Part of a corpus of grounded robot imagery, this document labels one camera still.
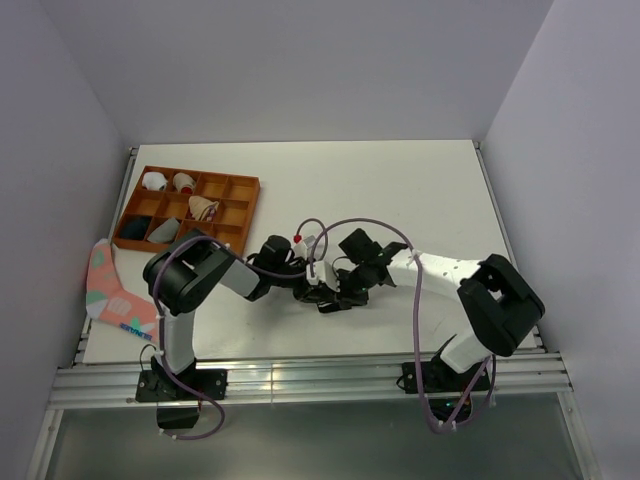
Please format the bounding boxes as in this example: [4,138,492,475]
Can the tan maroon purple striped sock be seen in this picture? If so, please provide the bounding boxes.
[188,195,219,222]

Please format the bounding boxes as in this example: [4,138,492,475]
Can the orange compartment tray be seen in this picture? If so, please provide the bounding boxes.
[112,166,260,254]

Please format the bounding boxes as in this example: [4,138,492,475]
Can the black sock white stripes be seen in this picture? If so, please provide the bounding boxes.
[294,285,343,314]

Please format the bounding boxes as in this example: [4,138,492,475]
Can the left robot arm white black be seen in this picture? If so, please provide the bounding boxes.
[136,228,308,402]

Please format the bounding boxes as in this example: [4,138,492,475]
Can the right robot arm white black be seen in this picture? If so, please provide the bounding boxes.
[306,229,545,392]

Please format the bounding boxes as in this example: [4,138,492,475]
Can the grey rolled sock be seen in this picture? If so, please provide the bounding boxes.
[147,217,181,244]

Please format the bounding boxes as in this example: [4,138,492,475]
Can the beige red rolled sock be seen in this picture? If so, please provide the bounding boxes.
[173,172,196,195]

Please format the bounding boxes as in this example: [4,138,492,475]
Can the dark teal rolled sock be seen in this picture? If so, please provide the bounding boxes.
[120,216,151,241]

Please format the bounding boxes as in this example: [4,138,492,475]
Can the white rolled sock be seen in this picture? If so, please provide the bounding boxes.
[141,171,168,191]

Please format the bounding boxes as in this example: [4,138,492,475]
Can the pink patterned sock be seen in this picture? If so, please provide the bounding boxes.
[85,239,159,345]

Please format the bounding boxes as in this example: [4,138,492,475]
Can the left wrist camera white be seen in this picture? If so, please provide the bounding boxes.
[292,234,316,260]

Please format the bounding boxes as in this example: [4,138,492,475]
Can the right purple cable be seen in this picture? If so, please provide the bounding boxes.
[308,218,497,435]

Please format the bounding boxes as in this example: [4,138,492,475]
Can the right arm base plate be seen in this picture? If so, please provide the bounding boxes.
[394,359,494,421]

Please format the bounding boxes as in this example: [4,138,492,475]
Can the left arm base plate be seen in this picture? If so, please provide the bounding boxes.
[135,365,227,433]

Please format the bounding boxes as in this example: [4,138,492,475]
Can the aluminium front rail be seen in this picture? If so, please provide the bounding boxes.
[27,348,602,479]

